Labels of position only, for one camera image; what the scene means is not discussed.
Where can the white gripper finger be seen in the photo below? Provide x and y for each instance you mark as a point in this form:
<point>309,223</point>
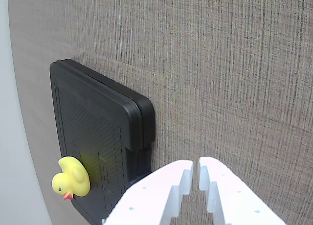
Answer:
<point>146,200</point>
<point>234,200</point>

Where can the yellow rubber duck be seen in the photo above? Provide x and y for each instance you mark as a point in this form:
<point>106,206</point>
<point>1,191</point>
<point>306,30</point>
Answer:
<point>73,176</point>

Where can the black square plastic box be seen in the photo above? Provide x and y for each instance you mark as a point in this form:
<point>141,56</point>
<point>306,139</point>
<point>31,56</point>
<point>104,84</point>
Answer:
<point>97,122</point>

